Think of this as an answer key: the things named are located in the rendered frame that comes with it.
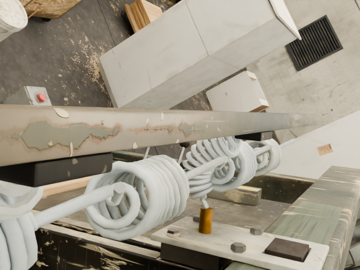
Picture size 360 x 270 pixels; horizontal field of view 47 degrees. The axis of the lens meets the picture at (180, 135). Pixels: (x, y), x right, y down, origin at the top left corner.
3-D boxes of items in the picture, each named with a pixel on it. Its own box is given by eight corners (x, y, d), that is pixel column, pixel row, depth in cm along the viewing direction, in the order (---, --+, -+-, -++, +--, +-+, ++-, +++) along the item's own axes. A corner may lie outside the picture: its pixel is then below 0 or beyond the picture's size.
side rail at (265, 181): (60, 167, 180) (61, 142, 179) (325, 214, 133) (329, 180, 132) (50, 169, 175) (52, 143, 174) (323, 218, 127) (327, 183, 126)
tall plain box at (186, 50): (141, 70, 487) (276, -14, 414) (159, 116, 476) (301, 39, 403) (92, 58, 407) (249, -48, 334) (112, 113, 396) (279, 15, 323)
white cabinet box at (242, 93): (216, 94, 683) (254, 74, 653) (230, 126, 673) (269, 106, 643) (205, 92, 643) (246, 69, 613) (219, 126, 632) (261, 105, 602)
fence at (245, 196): (15, 158, 157) (15, 148, 157) (260, 202, 116) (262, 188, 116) (4, 160, 153) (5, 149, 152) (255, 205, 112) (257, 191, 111)
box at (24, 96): (19, 104, 190) (45, 86, 182) (27, 128, 188) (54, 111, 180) (-3, 104, 179) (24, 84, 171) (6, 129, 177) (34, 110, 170)
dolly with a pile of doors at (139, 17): (143, 20, 557) (161, 7, 544) (157, 53, 548) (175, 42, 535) (115, 7, 502) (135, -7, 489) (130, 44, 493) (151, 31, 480)
